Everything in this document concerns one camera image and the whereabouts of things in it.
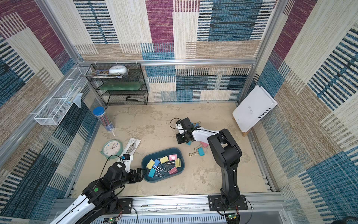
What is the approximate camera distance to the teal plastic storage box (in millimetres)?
842

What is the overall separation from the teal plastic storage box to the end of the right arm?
7 centimetres

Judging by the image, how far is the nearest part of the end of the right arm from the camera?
0.75 m

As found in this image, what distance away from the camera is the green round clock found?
3.00 ft

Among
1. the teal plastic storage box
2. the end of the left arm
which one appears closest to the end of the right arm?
the teal plastic storage box
